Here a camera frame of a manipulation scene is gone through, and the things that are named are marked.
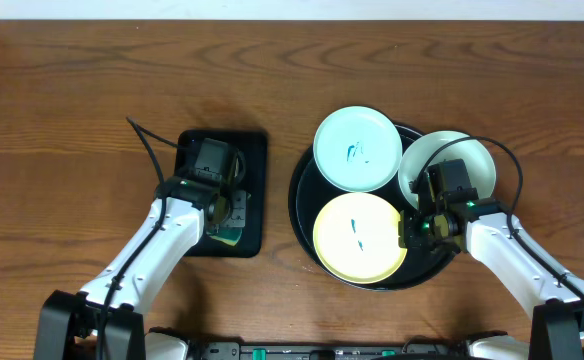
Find yellow plate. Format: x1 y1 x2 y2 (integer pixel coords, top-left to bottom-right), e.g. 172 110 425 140
312 193 407 284

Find black round tray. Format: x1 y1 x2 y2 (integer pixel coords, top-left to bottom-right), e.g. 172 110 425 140
288 147 455 291

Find white plate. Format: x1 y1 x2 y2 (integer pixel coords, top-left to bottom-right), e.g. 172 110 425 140
397 130 497 209

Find light blue plate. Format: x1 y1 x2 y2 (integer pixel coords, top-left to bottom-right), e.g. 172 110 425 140
312 106 403 192

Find green yellow sponge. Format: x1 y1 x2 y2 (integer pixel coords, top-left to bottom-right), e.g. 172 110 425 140
206 227 243 246

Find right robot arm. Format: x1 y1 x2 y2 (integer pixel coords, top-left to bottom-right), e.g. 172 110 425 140
398 198 584 359

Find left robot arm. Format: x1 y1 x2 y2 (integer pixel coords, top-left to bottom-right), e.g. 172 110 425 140
34 177 250 359

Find black rectangular tray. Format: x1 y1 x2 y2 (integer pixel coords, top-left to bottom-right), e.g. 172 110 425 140
174 129 268 258

